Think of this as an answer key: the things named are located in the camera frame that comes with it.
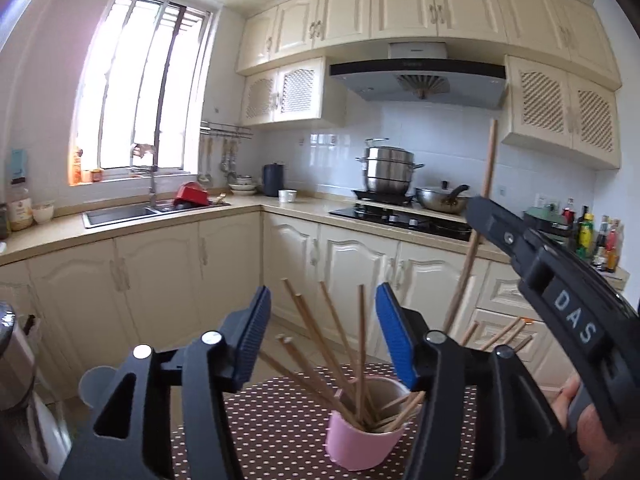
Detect grey plastic container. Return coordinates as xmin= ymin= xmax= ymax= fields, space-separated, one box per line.
xmin=79 ymin=366 xmax=121 ymax=406

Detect hanging metal spatula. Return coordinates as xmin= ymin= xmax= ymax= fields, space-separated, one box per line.
xmin=220 ymin=139 xmax=238 ymax=178

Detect person's right hand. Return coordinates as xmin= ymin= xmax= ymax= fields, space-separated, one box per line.
xmin=552 ymin=376 xmax=640 ymax=480

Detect steel wok with lid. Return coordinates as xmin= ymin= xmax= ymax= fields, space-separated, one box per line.
xmin=415 ymin=184 xmax=471 ymax=215

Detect single wooden chopstick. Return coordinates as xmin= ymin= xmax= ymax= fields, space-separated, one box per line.
xmin=442 ymin=119 xmax=499 ymax=335

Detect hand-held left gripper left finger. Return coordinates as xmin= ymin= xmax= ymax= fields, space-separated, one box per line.
xmin=60 ymin=285 xmax=273 ymax=480

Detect brown polka dot tablecloth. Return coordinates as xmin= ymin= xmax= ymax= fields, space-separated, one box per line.
xmin=170 ymin=362 xmax=481 ymax=480

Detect black induction cooker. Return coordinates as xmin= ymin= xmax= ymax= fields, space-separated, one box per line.
xmin=351 ymin=189 xmax=417 ymax=206

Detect black glass gas stove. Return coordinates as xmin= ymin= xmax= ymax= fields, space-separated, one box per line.
xmin=329 ymin=205 xmax=476 ymax=242

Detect large jar with black lid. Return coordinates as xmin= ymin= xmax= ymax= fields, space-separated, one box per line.
xmin=9 ymin=180 xmax=33 ymax=232

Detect red pot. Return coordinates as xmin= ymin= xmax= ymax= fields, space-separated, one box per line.
xmin=173 ymin=182 xmax=210 ymax=207

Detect metal utensil rail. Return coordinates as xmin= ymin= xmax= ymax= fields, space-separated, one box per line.
xmin=200 ymin=121 xmax=254 ymax=140

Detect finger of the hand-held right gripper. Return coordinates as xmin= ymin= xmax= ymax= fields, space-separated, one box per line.
xmin=466 ymin=196 xmax=538 ymax=262

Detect hanging metal ladle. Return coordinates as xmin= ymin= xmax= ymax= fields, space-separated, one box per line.
xmin=198 ymin=137 xmax=213 ymax=183

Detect bunch of wooden chopsticks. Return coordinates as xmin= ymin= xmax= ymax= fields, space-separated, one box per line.
xmin=257 ymin=277 xmax=533 ymax=433

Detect metal faucet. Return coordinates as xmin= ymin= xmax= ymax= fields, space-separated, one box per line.
xmin=130 ymin=144 xmax=160 ymax=208

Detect black kettle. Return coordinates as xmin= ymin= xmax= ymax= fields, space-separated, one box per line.
xmin=262 ymin=162 xmax=286 ymax=197

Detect silver rice cooker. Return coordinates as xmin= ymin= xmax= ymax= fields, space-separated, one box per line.
xmin=0 ymin=302 xmax=38 ymax=411

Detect range hood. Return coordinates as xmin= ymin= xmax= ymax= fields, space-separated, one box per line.
xmin=328 ymin=42 xmax=507 ymax=110

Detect steel sink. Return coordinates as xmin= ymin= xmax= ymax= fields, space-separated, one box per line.
xmin=82 ymin=201 xmax=232 ymax=228

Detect barred window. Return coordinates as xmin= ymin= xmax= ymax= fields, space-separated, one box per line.
xmin=70 ymin=0 xmax=216 ymax=186

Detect small cream lattice door cabinet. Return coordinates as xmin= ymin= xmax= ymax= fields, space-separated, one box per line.
xmin=240 ymin=57 xmax=346 ymax=128

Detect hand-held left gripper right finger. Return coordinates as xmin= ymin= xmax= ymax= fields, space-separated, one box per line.
xmin=375 ymin=282 xmax=586 ymax=480

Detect large cream lattice door cabinet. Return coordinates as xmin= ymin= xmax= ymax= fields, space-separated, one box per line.
xmin=501 ymin=55 xmax=622 ymax=170

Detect group of condiment bottles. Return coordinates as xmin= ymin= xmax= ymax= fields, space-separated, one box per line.
xmin=565 ymin=204 xmax=626 ymax=273

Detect green multi-cooker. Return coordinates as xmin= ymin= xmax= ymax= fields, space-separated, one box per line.
xmin=522 ymin=206 xmax=576 ymax=248

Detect cream upper cabinet row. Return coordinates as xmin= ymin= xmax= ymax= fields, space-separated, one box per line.
xmin=235 ymin=0 xmax=623 ymax=91

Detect cream base cabinets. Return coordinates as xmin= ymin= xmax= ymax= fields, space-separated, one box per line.
xmin=0 ymin=210 xmax=631 ymax=411

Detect pink cup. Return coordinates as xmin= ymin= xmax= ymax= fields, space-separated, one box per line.
xmin=326 ymin=374 xmax=426 ymax=472

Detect stainless steel steamer pot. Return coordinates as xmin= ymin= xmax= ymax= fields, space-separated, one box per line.
xmin=356 ymin=138 xmax=425 ymax=196

